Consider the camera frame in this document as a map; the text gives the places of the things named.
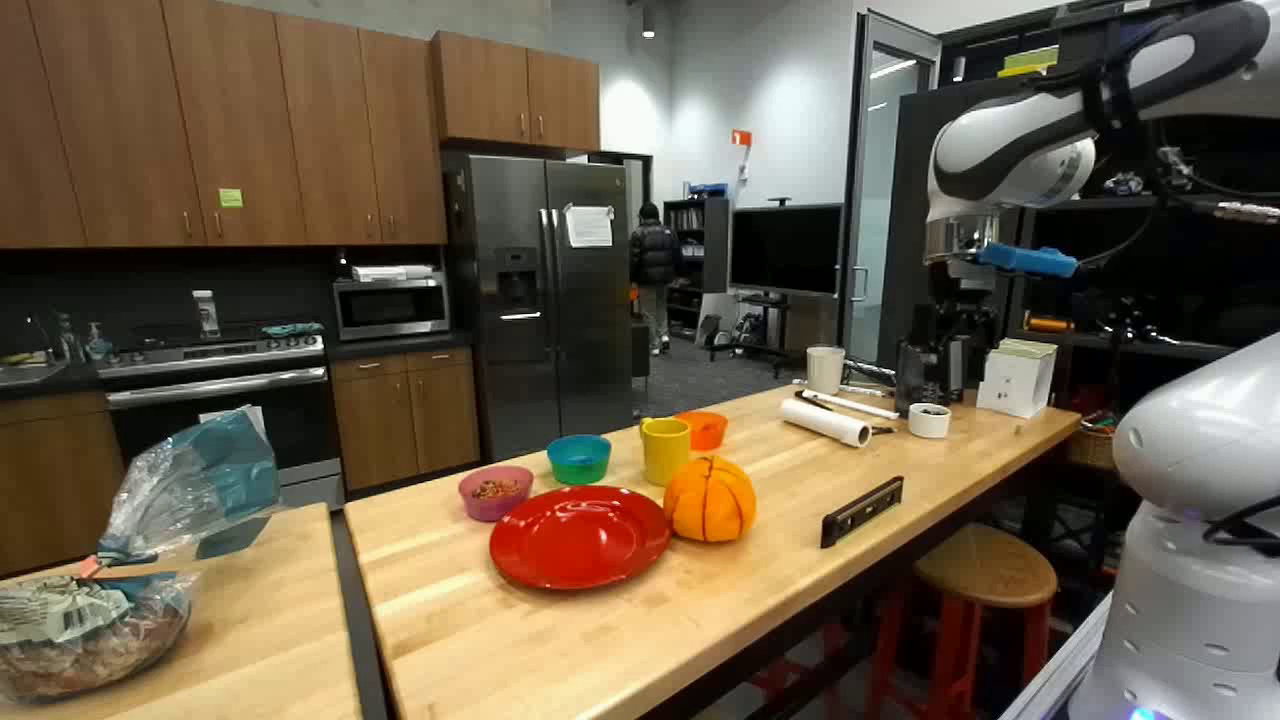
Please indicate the person in dark clothes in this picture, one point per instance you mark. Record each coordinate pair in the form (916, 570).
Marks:
(655, 261)

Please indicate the yellow cup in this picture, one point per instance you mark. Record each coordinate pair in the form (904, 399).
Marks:
(664, 452)

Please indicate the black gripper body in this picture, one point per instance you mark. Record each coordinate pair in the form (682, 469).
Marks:
(961, 285)

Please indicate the green sticky note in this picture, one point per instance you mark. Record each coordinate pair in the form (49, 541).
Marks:
(230, 199)

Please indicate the wrapped bowl of food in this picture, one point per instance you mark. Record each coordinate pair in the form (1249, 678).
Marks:
(83, 641)

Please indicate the steel microwave oven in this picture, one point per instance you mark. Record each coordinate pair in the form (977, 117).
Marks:
(391, 306)

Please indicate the nut and bean mix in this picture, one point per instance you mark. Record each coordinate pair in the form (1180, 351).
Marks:
(494, 487)

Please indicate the white tape roll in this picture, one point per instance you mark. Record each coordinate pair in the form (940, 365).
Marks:
(929, 420)

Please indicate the white napkin box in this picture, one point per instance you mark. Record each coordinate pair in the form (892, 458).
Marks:
(1019, 379)

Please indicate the black shelving unit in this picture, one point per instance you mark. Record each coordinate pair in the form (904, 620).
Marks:
(1200, 283)

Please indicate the stainless steel refrigerator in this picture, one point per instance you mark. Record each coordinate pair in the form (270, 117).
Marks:
(535, 306)

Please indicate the small brown wall cabinet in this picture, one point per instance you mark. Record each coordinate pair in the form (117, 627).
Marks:
(514, 88)

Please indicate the green plastic bowl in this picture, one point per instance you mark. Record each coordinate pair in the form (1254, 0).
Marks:
(578, 458)

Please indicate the orange cup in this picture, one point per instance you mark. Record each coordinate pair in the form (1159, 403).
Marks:
(710, 431)

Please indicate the clear plastic bag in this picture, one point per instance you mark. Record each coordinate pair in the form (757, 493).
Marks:
(200, 487)

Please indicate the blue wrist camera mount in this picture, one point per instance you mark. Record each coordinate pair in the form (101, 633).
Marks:
(1027, 261)

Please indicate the steel stove oven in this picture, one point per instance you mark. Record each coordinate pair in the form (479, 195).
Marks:
(220, 384)

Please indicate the purple plastic bowl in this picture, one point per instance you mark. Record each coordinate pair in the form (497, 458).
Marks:
(494, 493)

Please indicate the large brown wall cabinets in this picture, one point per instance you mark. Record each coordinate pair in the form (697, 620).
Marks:
(200, 120)

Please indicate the white paper cup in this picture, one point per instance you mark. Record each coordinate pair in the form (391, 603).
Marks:
(825, 368)

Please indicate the black name plate sign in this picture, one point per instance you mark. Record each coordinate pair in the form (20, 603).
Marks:
(860, 511)

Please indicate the orange pumpkin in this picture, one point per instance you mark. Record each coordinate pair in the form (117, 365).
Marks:
(710, 502)

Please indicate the red plate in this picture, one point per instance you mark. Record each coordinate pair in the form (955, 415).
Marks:
(578, 536)

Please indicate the thin white paper roll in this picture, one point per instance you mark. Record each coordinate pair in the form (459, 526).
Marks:
(853, 404)

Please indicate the glass door dark frame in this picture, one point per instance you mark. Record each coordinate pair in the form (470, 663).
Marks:
(874, 200)

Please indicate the black television monitor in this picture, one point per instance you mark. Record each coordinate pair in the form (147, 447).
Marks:
(784, 249)

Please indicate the brown base cabinet double door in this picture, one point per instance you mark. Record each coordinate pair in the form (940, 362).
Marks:
(405, 419)

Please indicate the wooden stool red legs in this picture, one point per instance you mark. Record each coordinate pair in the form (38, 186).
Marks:
(985, 564)

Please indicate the brown base cabinet single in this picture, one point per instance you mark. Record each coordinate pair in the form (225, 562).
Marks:
(52, 480)

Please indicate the white paper on refrigerator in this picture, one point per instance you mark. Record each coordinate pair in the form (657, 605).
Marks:
(591, 225)

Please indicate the white paper towel roll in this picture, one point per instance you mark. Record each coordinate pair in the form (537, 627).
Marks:
(825, 420)

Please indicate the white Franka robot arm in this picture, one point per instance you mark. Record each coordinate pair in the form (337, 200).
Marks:
(1200, 442)

